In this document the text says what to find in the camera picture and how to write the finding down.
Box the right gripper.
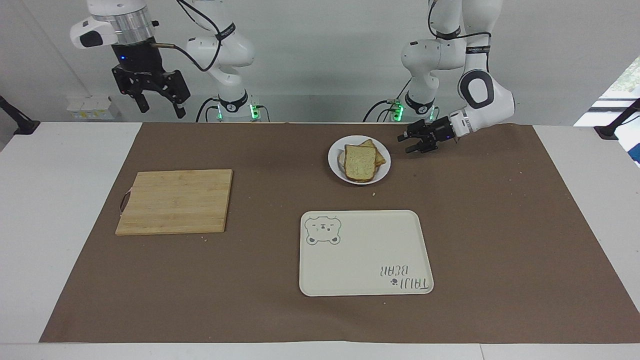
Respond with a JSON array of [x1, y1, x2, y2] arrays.
[[110, 42, 192, 120]]

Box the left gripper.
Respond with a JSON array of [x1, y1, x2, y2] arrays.
[[397, 115, 459, 155]]

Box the white round plate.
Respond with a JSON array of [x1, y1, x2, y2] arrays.
[[327, 135, 392, 186]]

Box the toasted bread slice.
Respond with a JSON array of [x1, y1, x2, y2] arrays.
[[359, 138, 387, 169], [343, 143, 378, 183]]

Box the white boxes with yellow labels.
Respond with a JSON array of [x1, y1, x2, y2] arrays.
[[66, 94, 117, 121]]

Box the wooden cutting board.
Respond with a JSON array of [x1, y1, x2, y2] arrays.
[[115, 169, 234, 236]]

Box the cream tray with bear print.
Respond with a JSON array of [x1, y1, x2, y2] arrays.
[[298, 209, 435, 297]]

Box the black stand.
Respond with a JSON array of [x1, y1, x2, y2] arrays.
[[593, 98, 640, 141], [0, 95, 41, 136]]

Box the black cable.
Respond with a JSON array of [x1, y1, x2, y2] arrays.
[[195, 97, 221, 123], [427, 0, 494, 74], [363, 98, 402, 123], [151, 0, 236, 73]]

